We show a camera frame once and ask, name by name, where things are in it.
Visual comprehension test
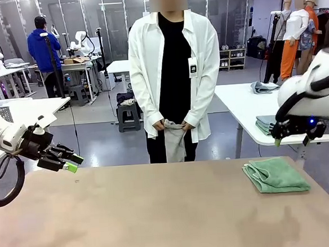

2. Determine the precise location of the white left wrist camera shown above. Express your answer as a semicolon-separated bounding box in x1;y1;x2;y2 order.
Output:
26;112;60;136

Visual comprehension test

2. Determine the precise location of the black braided right arm sleeve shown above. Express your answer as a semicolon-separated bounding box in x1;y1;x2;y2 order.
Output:
271;68;329;124

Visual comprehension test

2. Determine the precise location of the white mannequin with grey vest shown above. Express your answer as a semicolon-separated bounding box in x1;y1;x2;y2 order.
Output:
258;0;299;83

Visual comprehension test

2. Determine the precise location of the person in white shirt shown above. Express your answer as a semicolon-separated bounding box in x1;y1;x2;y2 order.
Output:
124;0;228;166

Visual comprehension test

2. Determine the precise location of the thick black left arm hose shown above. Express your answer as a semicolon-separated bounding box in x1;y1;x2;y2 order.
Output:
0;154;29;214

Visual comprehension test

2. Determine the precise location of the dark grey step stool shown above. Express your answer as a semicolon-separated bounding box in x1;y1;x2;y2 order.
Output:
66;83;90;108

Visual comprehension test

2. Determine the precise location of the light green towel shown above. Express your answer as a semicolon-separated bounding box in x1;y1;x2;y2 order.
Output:
241;155;312;196

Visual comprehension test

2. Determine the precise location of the grey plastic stool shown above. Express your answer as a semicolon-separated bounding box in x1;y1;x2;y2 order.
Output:
116;102;143;134

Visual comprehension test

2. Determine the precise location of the person's left hand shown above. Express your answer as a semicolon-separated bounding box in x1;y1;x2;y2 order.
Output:
181;120;196;131

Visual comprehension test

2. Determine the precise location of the person in blue hoodie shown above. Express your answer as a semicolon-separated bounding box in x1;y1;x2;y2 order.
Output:
25;14;65;100

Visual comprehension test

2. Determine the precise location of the white id badge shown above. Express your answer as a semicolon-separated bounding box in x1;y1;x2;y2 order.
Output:
188;56;199;79

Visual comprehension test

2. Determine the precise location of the wooden shoe rack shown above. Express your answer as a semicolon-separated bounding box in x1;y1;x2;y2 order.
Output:
218;47;248;72

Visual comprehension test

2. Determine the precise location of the light grey towel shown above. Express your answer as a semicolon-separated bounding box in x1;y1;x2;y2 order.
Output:
162;117;189;164

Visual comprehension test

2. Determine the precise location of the mannequin with orange trousers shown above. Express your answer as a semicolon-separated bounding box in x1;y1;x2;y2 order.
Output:
274;0;315;82

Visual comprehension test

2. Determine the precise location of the black luggage bag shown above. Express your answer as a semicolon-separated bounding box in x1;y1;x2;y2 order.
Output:
246;36;269;61

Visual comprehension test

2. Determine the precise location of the black tripod stand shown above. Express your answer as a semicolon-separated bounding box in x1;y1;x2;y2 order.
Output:
39;31;66;100

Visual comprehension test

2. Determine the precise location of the person's right hand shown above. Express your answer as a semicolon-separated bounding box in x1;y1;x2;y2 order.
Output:
152;118;167;131

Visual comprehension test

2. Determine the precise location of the person's right forearm white sleeve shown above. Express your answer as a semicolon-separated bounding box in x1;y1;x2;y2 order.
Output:
141;94;166;131

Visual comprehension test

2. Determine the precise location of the grey patterned basket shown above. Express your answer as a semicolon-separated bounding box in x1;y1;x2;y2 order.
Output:
0;105;14;125

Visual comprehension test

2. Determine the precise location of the long white desk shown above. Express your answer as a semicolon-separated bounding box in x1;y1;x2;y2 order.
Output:
0;65;37;100

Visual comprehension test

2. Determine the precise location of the grey crumpled towel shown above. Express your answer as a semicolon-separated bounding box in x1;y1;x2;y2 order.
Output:
250;79;281;96

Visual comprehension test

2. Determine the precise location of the grey-blue towel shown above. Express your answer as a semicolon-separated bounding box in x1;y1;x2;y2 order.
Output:
255;114;279;127

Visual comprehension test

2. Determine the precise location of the white table with towels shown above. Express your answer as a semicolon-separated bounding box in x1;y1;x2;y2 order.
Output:
213;76;329;150

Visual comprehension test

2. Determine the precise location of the mannequin with orange shirt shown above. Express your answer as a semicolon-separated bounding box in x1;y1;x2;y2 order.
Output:
303;0;324;56

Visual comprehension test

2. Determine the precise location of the clothes rack with dark garments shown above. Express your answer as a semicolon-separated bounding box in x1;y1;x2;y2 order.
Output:
313;6;329;58

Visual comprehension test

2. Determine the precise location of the pile of dark clothes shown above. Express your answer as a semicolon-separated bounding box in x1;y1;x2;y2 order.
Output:
115;91;137;108

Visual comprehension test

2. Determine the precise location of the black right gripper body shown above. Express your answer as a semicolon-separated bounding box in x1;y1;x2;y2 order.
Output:
279;115;327;136

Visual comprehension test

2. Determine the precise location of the small white standing desk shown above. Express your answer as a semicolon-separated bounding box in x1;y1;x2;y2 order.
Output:
105;59;132;95

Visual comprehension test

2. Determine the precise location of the person's left forearm white sleeve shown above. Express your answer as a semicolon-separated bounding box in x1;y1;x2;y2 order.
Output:
183;90;219;129

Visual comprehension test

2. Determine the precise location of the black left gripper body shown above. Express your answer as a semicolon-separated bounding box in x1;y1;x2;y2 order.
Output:
20;127;57;168

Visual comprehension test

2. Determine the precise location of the white table with basket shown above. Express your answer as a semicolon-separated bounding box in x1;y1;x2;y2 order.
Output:
0;96;75;164

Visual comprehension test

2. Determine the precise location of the brown cardboard box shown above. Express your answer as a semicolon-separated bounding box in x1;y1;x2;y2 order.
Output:
63;56;91;65

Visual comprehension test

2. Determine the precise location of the black camera pole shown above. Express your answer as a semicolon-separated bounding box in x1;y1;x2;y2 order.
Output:
95;27;111;92

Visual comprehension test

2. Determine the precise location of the thin black left gripper cable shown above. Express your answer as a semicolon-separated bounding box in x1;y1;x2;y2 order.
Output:
0;153;18;181

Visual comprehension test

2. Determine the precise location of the white desk with cardboard box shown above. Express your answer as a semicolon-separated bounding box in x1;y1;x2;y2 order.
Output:
60;59;99;105

